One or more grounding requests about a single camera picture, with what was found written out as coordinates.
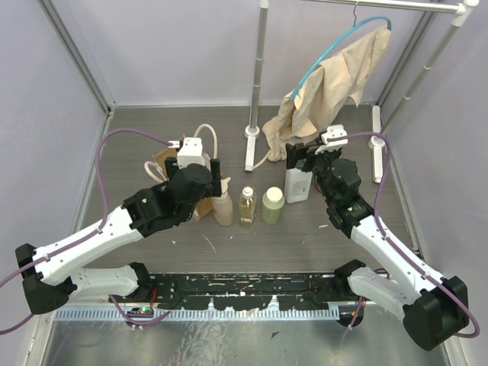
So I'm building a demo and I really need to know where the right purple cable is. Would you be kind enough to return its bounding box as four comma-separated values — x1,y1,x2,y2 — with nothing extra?
331,131,481,340

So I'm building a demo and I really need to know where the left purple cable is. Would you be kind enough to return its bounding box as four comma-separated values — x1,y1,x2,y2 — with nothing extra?
0,127,182,335

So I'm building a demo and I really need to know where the purple cable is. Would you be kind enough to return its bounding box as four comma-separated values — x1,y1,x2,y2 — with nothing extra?
0,127,182,335
331,131,481,340

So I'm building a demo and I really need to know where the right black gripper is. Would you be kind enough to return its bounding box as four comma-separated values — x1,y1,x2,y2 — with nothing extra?
285,138,341,204

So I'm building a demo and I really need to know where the metal clothes rack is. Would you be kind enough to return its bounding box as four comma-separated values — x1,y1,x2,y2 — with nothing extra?
244,0,479,172

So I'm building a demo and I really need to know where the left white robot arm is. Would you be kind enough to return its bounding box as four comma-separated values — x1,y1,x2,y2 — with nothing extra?
15,159,222,315

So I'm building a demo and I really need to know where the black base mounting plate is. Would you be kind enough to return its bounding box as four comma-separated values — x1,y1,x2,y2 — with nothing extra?
116,273,359,311

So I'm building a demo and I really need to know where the watermelon print canvas bag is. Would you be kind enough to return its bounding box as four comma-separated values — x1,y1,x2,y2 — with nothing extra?
144,124,233,226

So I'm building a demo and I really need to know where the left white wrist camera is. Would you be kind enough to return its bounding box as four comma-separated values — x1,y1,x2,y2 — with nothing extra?
169,137,205,169

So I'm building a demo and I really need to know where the aluminium frame post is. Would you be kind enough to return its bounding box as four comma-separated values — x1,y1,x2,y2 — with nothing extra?
39,0,117,113

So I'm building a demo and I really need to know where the clear bottle white cap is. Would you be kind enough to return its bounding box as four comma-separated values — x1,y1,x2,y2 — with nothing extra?
239,186,256,227

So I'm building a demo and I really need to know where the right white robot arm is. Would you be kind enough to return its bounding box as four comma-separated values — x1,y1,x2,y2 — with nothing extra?
285,143,469,351

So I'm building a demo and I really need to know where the beige shirt on hanger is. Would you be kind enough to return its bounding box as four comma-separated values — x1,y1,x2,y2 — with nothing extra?
262,26,390,162

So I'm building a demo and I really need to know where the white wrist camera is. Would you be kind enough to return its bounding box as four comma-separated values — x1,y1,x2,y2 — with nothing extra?
169,137,205,169
320,124,348,149

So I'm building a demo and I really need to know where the olive green lotion bottle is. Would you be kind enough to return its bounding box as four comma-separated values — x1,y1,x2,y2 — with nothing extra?
262,187,284,225

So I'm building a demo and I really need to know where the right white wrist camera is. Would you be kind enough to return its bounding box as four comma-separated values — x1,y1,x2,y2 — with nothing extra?
320,124,348,149

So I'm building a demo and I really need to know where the teal clothes hanger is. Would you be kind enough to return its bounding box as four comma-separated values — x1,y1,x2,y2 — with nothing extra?
290,16,392,101

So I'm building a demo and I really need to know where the beige bottle round cap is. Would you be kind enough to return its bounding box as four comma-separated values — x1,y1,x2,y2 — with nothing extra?
211,177,233,226

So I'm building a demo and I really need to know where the white bottle dark cap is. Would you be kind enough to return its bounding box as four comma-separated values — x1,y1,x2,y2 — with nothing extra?
284,162,313,204

